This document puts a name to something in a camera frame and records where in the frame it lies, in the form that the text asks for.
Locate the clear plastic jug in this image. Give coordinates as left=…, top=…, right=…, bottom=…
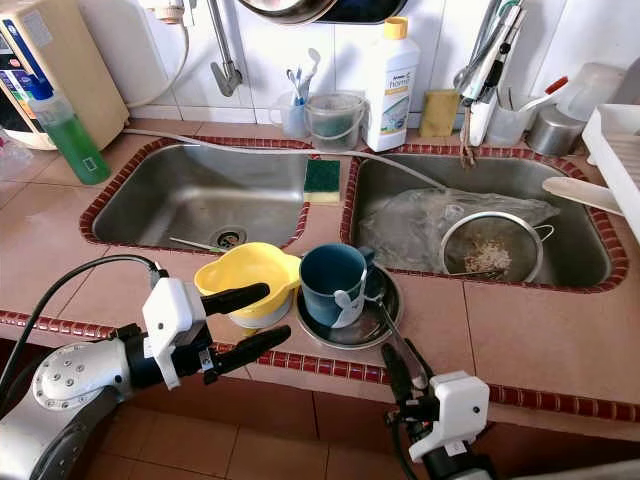
left=555, top=62, right=629, bottom=123

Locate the steel mesh strainer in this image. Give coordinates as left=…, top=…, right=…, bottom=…
left=438, top=212, right=556, bottom=284

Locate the wooden spatula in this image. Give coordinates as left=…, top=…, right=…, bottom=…
left=542, top=177, right=626, bottom=216

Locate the yellow bowl grey suction base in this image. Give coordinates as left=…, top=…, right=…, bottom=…
left=193, top=242, right=303, bottom=329

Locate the beige water ioniser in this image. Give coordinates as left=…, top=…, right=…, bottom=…
left=0, top=0, right=131, bottom=151

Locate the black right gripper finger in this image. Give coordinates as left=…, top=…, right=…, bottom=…
left=380, top=343, right=421, bottom=411
left=408, top=345, right=436, bottom=397

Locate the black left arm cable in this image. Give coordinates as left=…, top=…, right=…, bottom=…
left=0, top=255, right=166, bottom=401

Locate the clear plastic bag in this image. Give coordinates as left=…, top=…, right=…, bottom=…
left=358, top=188, right=561, bottom=273

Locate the thin white tube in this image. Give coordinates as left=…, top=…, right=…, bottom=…
left=130, top=20, right=191, bottom=111

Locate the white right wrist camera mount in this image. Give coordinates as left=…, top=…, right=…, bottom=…
left=420, top=370, right=491, bottom=463

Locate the clear toothbrush cup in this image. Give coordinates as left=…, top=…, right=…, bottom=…
left=272, top=92, right=309, bottom=139

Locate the hanging steel pan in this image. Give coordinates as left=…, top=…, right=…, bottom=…
left=235, top=0, right=391, bottom=26

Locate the steel faucet sprayer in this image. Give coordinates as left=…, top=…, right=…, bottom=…
left=452, top=0, right=531, bottom=169

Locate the green yellow sponge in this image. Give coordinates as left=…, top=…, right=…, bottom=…
left=304, top=158, right=343, bottom=204

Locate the steel bowl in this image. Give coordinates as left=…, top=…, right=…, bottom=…
left=295, top=268, right=403, bottom=351

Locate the white tap fitting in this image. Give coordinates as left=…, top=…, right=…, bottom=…
left=145, top=0, right=193, bottom=26

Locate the white detergent bottle yellow cap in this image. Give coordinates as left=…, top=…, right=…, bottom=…
left=363, top=17, right=421, bottom=153

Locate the blue white toothbrush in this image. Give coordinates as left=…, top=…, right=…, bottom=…
left=285, top=48, right=323, bottom=106

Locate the white drain hose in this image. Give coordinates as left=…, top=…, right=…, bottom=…
left=120, top=128, right=446, bottom=191

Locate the white training chopsticks green clip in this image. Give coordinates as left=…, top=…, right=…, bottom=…
left=168, top=235, right=231, bottom=252

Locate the white utensil holder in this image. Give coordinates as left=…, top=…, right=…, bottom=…
left=465, top=95, right=501, bottom=148

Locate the clear packet purple label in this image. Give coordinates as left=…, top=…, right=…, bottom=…
left=0, top=135, right=36, bottom=181

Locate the green dish soap bottle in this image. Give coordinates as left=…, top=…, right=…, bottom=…
left=25, top=75, right=111, bottom=186

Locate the red tipped white utensil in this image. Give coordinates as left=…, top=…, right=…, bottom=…
left=510, top=75, right=571, bottom=113

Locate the teal cup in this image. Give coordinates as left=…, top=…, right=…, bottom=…
left=298, top=243, right=376, bottom=329

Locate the steel wall tap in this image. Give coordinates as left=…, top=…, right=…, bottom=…
left=208, top=0, right=243, bottom=98

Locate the steel sink basin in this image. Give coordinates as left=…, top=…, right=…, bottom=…
left=90, top=145, right=309, bottom=253
left=350, top=152, right=606, bottom=291

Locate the steel cup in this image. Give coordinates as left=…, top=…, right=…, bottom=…
left=525, top=105, right=586, bottom=158

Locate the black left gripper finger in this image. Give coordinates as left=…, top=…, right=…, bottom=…
left=210, top=325, right=291, bottom=379
left=202, top=283, right=271, bottom=316

